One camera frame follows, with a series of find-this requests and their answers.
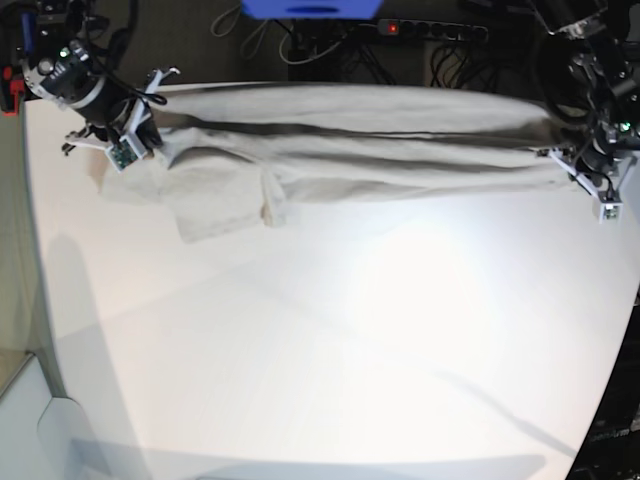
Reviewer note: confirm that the red and blue clamp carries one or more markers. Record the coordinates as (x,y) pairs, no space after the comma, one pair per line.
(17,44)

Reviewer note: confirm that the beige t-shirt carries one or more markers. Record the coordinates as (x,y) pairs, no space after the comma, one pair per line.
(238,155)

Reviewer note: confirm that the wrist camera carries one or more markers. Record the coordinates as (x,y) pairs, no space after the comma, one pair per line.
(608,210)
(125,152)

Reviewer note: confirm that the black power strip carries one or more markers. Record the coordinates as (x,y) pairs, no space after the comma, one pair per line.
(432,31)

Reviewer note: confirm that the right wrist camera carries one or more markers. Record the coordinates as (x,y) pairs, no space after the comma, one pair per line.
(125,152)

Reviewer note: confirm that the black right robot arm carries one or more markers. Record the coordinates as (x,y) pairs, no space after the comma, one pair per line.
(63,64)

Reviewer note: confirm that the blue plastic box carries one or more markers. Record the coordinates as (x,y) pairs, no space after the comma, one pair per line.
(311,9)

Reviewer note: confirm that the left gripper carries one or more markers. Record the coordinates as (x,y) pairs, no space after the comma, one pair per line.
(602,173)

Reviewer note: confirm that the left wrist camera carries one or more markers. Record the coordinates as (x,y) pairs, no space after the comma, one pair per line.
(608,210)

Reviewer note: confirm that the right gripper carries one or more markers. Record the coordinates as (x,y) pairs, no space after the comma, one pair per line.
(118,112)

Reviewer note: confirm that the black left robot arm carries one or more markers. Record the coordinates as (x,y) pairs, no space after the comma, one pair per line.
(598,29)

